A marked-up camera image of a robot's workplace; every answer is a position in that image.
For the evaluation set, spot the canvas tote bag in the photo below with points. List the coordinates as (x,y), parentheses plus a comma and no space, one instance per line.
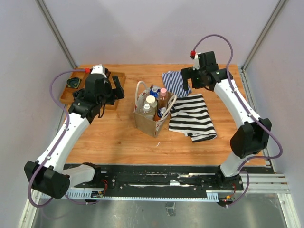
(147,126)

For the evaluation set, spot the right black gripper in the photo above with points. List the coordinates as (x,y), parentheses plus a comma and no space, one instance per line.
(188,73)

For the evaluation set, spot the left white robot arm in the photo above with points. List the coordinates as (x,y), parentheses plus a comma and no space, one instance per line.
(47,174)

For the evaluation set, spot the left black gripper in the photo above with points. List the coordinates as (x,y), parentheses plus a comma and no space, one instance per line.
(115,94)

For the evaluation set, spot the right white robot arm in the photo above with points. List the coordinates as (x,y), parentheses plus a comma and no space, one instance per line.
(252,133)

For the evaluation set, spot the black rolled belt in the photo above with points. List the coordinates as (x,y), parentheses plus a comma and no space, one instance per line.
(79,93)

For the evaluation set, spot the orange spray bottle back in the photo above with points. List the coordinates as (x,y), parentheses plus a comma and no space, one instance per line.
(155,91)

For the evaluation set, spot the blue white striped cloth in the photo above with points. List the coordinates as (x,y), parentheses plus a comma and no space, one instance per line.
(173,82)

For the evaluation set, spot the clear bottle white cap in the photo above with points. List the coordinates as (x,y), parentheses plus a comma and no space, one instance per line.
(147,112)

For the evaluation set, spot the green patterned rolled belt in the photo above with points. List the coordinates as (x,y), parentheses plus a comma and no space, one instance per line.
(73,83)

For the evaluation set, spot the orange spray bottle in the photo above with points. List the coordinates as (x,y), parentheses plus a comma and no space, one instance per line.
(155,91)
(159,113)

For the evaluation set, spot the clear bottle pink cap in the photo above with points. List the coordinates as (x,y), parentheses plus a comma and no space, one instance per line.
(163,98)

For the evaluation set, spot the black white striped cloth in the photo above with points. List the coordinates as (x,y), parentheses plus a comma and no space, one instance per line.
(190,116)

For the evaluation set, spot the orange spray bottle front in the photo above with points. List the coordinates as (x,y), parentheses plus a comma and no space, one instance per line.
(159,113)

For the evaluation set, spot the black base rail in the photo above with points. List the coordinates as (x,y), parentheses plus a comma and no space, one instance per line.
(163,181)

